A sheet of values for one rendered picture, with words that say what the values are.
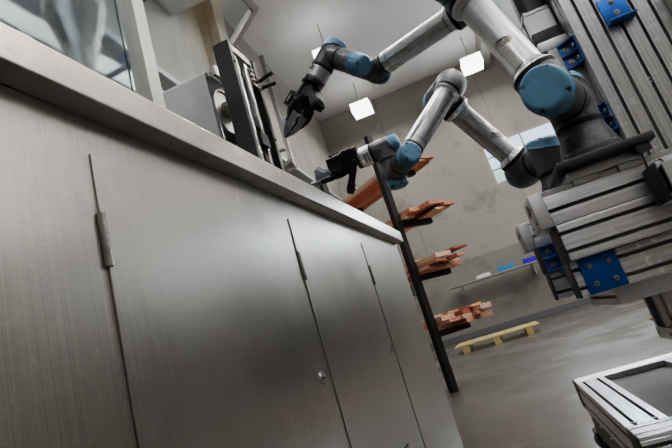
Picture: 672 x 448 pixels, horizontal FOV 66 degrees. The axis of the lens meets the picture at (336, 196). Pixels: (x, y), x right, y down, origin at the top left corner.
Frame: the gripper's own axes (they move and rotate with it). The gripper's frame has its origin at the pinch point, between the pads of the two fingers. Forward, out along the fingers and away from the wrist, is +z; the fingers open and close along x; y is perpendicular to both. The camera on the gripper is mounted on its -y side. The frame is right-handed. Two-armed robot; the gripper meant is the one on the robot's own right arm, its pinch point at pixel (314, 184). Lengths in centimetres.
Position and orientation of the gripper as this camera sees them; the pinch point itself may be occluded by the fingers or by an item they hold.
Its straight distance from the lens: 194.0
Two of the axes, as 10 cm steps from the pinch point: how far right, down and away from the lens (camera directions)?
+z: -8.9, 3.7, 2.6
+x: -1.5, 3.1, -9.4
